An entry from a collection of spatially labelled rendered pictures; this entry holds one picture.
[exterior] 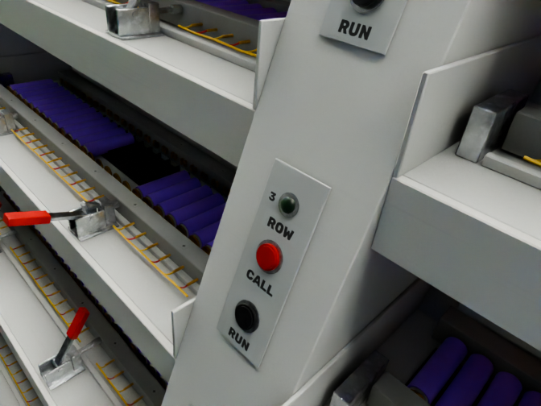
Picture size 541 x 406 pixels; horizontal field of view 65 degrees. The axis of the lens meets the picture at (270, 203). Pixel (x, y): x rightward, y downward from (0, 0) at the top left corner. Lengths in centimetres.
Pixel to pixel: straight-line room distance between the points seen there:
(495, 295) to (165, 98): 25
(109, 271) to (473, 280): 30
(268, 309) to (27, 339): 41
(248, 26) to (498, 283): 26
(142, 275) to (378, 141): 26
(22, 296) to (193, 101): 44
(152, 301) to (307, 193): 20
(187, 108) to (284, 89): 9
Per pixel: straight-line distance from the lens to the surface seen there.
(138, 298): 39
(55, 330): 62
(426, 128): 21
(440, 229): 21
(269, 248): 25
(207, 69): 33
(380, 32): 22
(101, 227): 46
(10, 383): 82
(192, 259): 38
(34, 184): 55
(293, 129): 24
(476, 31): 23
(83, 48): 44
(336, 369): 30
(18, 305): 67
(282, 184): 24
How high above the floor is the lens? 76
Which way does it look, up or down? 19 degrees down
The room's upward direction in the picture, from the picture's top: 20 degrees clockwise
